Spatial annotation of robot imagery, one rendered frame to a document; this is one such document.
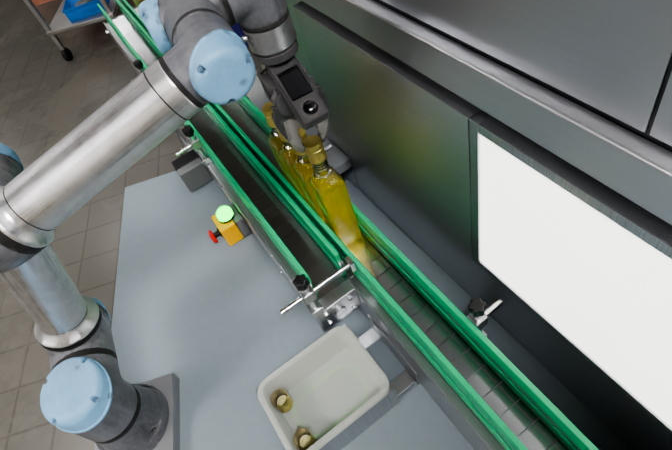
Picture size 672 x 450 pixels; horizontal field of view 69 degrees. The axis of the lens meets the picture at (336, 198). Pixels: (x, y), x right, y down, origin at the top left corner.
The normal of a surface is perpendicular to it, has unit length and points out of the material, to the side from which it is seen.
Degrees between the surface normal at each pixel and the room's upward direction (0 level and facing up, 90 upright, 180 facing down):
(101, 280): 0
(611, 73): 90
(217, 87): 92
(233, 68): 92
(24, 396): 0
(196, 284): 0
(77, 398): 10
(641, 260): 90
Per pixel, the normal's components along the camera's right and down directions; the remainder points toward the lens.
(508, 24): -0.81, 0.54
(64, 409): -0.15, -0.52
